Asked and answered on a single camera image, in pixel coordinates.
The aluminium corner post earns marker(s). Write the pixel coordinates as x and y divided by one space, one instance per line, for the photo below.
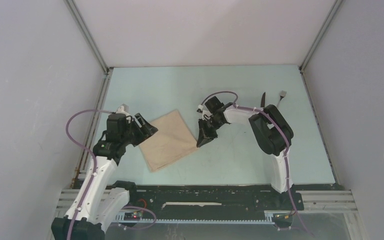
321 33
84 30

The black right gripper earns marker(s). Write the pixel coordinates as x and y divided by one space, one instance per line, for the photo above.
205 135

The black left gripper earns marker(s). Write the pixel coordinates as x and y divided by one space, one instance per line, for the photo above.
146 130

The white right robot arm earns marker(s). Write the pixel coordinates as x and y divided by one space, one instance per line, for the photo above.
272 132

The silver fork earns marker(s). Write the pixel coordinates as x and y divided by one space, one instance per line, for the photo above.
282 95

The left aluminium corner post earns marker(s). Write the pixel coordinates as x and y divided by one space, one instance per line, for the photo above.
84 30

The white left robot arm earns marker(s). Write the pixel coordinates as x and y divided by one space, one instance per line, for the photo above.
89 217

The beige cloth napkin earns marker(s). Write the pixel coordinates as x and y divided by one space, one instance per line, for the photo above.
172 142

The black table knife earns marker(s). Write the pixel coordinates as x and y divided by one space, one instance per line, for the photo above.
263 100

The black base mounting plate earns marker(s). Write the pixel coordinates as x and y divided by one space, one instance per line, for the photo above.
210 202

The white cable duct strip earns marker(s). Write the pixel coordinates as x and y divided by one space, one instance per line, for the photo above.
121 219

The right aluminium corner post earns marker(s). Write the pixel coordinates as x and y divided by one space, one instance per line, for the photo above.
321 33

